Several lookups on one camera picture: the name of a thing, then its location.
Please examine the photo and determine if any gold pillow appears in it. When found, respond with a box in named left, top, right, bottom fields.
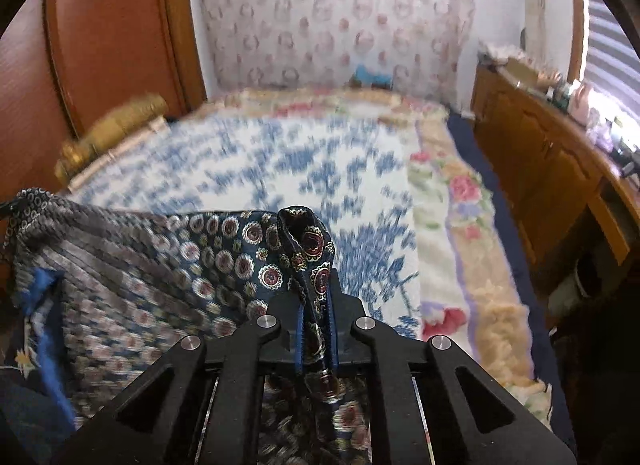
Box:
left=55, top=92, right=171, bottom=193

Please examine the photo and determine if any pink bottle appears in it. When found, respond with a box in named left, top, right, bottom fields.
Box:
left=572, top=82, right=596, bottom=121

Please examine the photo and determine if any person's dark clothing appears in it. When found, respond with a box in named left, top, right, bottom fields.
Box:
left=0, top=350, right=76, bottom=465

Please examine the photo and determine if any navy bed sheet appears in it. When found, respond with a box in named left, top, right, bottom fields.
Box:
left=445, top=112, right=576, bottom=446

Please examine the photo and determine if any black desk object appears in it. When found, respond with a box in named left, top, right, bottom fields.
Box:
left=617, top=145, right=640, bottom=181

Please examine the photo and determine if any long wooden cabinet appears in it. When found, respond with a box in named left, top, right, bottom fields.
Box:
left=470, top=65, right=640, bottom=331

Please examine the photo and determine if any grey striped window blind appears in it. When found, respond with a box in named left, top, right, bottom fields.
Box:
left=582, top=0, right=640, bottom=116

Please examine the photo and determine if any open cardboard box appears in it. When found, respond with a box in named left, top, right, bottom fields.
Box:
left=505, top=58, right=538, bottom=82

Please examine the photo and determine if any tissue pack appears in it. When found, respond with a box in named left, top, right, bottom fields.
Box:
left=590, top=115, right=616, bottom=146

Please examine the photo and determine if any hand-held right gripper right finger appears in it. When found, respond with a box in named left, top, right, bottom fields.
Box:
left=320, top=268, right=577, bottom=465

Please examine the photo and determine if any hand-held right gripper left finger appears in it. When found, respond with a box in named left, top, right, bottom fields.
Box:
left=65, top=294, right=304, bottom=465

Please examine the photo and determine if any brown louvred wooden wardrobe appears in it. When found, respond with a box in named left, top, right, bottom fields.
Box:
left=0, top=0, right=208, bottom=186

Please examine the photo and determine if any patterned folded cloth stack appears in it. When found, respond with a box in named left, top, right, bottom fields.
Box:
left=477, top=40, right=526, bottom=67

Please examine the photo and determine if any navy circle-patterned shirt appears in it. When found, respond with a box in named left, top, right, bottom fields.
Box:
left=0, top=188, right=373, bottom=465

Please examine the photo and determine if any circle-patterned white curtain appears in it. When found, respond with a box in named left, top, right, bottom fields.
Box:
left=192, top=0, right=476, bottom=96

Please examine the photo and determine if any wooden window frame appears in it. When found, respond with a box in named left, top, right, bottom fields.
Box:
left=567, top=0, right=588, bottom=86

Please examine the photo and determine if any blue folded cloth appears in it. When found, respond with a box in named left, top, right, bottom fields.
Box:
left=350, top=65, right=393, bottom=88

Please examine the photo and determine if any white blue-flowered blanket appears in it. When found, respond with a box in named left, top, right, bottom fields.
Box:
left=70, top=110, right=421, bottom=341

